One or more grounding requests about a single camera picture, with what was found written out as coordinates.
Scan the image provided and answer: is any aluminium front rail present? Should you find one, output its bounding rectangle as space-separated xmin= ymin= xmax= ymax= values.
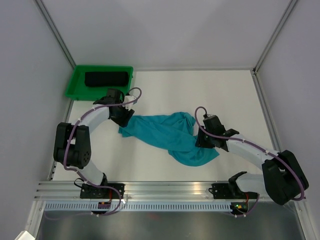
xmin=33 ymin=180 xmax=307 ymax=201

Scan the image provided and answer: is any right aluminium frame post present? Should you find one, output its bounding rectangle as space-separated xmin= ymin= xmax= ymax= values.
xmin=252 ymin=0 xmax=299 ymax=75

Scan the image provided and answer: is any purple cable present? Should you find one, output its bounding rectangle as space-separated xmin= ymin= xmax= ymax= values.
xmin=44 ymin=87 xmax=143 ymax=221
xmin=194 ymin=106 xmax=307 ymax=218

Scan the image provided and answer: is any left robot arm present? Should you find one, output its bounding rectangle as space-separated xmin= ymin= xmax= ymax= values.
xmin=53 ymin=88 xmax=142 ymax=198

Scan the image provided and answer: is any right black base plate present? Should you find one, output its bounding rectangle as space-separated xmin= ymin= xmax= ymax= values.
xmin=208 ymin=183 xmax=258 ymax=200

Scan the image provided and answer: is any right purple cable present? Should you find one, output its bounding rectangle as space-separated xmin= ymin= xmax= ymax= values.
xmin=194 ymin=106 xmax=307 ymax=218

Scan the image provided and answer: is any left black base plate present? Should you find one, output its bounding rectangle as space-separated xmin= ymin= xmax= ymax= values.
xmin=79 ymin=183 xmax=125 ymax=200

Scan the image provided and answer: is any white slotted cable duct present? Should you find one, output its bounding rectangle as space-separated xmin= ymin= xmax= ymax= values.
xmin=44 ymin=201 xmax=247 ymax=212

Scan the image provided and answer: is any aluminium frame post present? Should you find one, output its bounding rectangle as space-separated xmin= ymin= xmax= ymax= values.
xmin=252 ymin=0 xmax=299 ymax=75
xmin=34 ymin=0 xmax=76 ymax=69

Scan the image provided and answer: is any rolled black t shirt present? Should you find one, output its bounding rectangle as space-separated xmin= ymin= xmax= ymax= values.
xmin=84 ymin=71 xmax=129 ymax=88

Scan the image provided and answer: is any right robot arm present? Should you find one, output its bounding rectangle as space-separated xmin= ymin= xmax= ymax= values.
xmin=195 ymin=113 xmax=309 ymax=206

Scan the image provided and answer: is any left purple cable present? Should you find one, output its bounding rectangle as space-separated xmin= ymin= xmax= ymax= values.
xmin=44 ymin=87 xmax=143 ymax=221

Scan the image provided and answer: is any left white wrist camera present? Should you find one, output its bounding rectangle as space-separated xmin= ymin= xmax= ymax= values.
xmin=123 ymin=95 xmax=137 ymax=110

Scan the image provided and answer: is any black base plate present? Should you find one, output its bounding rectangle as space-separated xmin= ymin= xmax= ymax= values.
xmin=208 ymin=183 xmax=258 ymax=200
xmin=79 ymin=183 xmax=125 ymax=200

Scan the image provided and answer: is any green plastic tray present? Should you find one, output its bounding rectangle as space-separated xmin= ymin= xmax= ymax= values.
xmin=65 ymin=65 xmax=134 ymax=101

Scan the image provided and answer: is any left aluminium frame post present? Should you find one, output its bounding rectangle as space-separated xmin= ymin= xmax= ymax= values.
xmin=34 ymin=0 xmax=76 ymax=69

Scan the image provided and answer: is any teal t shirt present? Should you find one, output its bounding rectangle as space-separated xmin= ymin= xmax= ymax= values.
xmin=118 ymin=112 xmax=220 ymax=167

